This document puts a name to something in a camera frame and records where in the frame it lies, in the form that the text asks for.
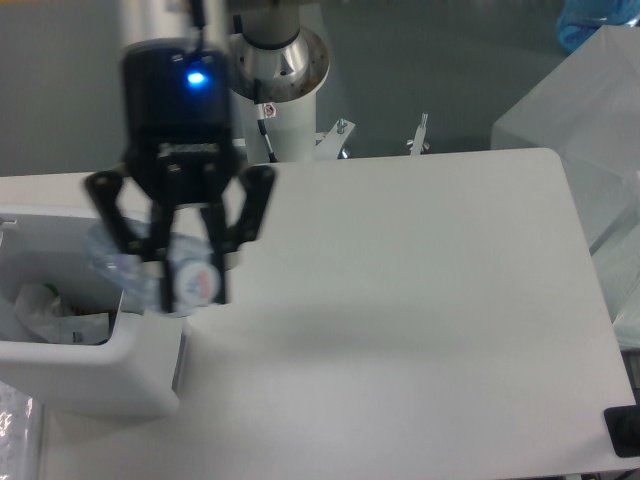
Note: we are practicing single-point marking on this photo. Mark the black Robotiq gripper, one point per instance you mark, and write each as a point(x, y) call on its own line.
point(179, 125)

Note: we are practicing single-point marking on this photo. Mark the clear plastic water bottle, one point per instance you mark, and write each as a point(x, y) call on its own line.
point(186, 282)

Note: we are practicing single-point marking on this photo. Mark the white plastic bag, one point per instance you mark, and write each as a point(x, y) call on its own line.
point(44, 314)

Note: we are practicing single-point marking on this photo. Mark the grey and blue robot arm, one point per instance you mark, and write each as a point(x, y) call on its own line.
point(271, 57)

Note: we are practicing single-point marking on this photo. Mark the white plastic trash can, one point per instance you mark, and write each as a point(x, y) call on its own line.
point(129, 369)

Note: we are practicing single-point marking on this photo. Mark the clear patterned plastic sheet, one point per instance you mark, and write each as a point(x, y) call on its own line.
point(21, 424)

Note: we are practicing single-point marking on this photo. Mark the translucent plastic storage box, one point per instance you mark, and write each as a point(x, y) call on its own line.
point(587, 111)

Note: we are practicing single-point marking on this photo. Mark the blue plastic bag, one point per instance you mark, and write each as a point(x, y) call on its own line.
point(579, 20)

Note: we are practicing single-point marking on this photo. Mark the black device at table edge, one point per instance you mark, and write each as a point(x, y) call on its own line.
point(623, 426)

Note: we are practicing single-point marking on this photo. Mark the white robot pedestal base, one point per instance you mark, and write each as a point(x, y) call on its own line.
point(286, 131)

